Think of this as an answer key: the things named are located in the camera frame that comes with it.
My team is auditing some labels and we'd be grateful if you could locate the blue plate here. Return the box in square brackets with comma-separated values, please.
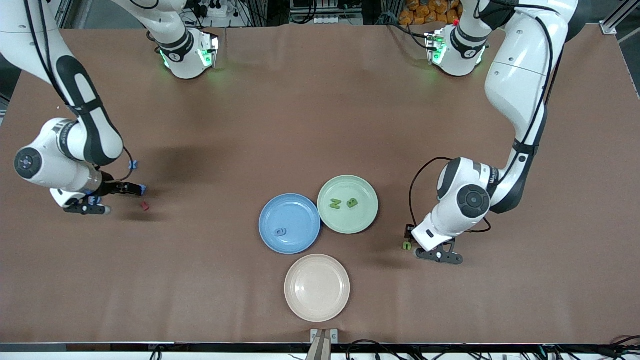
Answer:
[258, 193, 321, 255]

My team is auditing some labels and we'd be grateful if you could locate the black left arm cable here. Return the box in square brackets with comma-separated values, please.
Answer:
[409, 0, 566, 236]

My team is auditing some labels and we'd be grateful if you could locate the aluminium frame profile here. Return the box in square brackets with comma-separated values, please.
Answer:
[600, 0, 640, 36]
[52, 0, 76, 29]

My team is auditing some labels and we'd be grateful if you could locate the pile of orange fruits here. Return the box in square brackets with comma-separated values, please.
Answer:
[398, 0, 463, 26]

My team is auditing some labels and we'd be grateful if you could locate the beige plate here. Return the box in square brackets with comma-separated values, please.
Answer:
[284, 254, 351, 323]

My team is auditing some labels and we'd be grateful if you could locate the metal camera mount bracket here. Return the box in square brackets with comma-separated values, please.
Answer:
[306, 328, 339, 360]

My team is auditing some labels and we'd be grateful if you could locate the brown paper table cover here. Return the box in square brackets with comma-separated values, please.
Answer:
[0, 24, 640, 346]

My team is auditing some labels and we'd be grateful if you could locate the green plate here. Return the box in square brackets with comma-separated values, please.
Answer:
[317, 175, 379, 235]

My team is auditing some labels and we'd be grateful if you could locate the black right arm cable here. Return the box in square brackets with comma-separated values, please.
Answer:
[22, 0, 136, 183]

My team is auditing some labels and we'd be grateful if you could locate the black table edge rail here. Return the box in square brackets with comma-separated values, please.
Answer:
[0, 342, 640, 353]

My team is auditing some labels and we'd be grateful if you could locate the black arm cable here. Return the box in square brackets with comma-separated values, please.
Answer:
[22, 0, 136, 183]
[409, 0, 566, 236]

